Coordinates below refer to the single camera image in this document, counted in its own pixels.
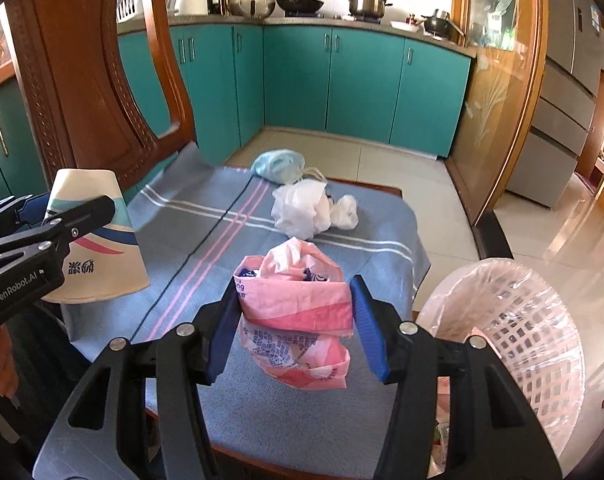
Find teal kitchen cabinets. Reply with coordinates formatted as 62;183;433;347
0;23;474;199

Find white paper cup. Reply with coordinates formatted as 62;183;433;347
44;169;150;304

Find steel stock pot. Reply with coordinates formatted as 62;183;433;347
347;0;393;21

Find white dish rack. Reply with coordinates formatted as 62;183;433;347
116;0;144;23

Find black wok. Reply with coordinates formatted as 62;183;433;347
276;0;323;16

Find small white plastic bag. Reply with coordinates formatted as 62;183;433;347
330;194;359;231

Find small black pot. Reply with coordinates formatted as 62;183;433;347
422;9;466;40

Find pink white printed plastic bag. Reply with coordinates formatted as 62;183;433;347
233;237;354;390

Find steel pot lid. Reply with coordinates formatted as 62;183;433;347
228;0;276;18

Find pink lined trash basket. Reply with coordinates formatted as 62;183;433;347
417;258;586;456

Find carved wooden chair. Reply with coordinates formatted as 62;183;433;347
0;0;197;190

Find light blue face mask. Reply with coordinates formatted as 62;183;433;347
251;148;327;185

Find grey refrigerator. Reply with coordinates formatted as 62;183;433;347
507;0;603;208

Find wooden glass door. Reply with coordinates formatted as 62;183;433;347
446;0;549;226

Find blue striped towel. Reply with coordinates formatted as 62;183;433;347
62;144;430;479

